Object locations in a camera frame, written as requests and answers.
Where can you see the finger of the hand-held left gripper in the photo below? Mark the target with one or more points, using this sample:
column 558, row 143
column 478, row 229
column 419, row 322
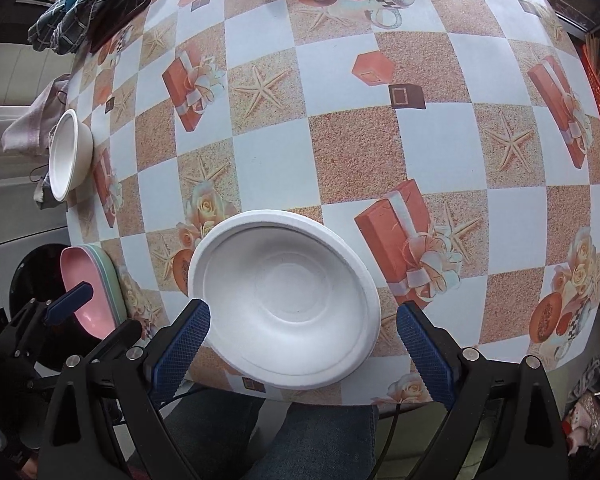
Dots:
column 70, row 302
column 112, row 337

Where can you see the black smartphone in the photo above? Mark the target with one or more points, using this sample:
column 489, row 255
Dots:
column 130, row 7

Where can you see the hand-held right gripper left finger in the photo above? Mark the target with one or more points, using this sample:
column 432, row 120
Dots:
column 180, row 355

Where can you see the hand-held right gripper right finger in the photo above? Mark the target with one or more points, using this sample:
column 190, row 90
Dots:
column 425, row 355

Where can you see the pinkish white towel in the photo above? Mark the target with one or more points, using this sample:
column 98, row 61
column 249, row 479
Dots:
column 30, row 120

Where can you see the person's right leg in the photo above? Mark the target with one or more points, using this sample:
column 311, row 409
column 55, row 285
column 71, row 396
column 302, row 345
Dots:
column 325, row 442

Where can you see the white foam bowl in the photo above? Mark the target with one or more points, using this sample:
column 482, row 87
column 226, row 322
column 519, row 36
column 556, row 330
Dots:
column 62, row 155
column 285, row 300

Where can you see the green square plate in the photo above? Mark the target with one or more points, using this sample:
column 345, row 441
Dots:
column 111, row 280

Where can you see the person's leg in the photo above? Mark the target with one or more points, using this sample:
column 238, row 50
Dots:
column 210, row 427
column 325, row 442

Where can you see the pink square plate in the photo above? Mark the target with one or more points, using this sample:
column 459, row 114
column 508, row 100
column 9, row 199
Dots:
column 80, row 267

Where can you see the checkered printed tablecloth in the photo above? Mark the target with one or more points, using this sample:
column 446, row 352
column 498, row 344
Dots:
column 350, row 160

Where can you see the pink glittery object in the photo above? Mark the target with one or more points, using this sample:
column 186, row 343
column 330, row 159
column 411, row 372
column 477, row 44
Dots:
column 585, row 420

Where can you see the person's left leg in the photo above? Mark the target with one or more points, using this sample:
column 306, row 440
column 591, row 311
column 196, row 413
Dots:
column 210, row 427

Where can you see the dark plaid cloth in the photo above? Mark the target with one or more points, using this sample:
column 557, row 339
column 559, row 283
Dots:
column 75, row 15

